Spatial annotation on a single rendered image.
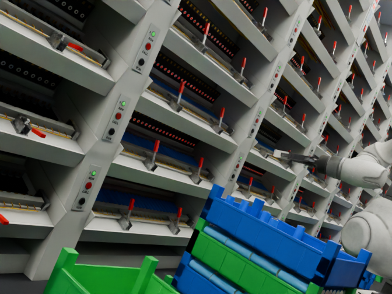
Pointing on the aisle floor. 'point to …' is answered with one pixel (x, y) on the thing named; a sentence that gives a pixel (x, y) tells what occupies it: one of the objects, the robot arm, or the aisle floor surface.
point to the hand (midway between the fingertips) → (282, 154)
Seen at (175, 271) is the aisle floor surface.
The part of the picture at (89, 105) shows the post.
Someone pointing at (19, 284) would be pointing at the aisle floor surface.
